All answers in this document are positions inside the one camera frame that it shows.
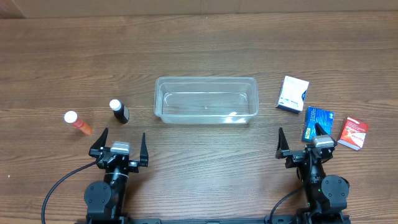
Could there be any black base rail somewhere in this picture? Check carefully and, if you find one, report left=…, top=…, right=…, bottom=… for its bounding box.
left=77, top=215, right=351, bottom=224

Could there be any clear plastic container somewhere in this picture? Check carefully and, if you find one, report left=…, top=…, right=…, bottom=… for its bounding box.
left=154, top=77, right=259, bottom=124

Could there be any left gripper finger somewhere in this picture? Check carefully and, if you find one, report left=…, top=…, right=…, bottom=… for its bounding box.
left=90, top=128, right=108, bottom=151
left=139, top=133, right=149, bottom=162

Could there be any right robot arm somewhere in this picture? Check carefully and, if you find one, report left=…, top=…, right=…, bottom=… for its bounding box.
left=264, top=123, right=351, bottom=224

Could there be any white medicine box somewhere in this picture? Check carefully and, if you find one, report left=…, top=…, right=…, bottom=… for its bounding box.
left=275, top=76, right=310, bottom=114

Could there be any orange tube white cap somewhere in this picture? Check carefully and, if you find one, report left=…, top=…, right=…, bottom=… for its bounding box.
left=64, top=111, right=93, bottom=135

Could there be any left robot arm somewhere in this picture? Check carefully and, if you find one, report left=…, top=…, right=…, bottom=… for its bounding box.
left=84, top=129, right=149, bottom=223

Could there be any blue medicine box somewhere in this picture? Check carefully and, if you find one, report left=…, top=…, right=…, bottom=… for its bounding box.
left=302, top=106, right=335, bottom=142

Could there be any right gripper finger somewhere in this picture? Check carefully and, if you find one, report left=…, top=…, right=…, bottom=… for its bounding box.
left=277, top=127, right=290, bottom=152
left=315, top=123, right=328, bottom=136

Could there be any red medicine box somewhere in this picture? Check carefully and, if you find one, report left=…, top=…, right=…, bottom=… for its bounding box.
left=337, top=116, right=369, bottom=151

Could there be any black bottle white cap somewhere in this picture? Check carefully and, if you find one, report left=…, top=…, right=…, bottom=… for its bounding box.
left=109, top=99, right=129, bottom=124

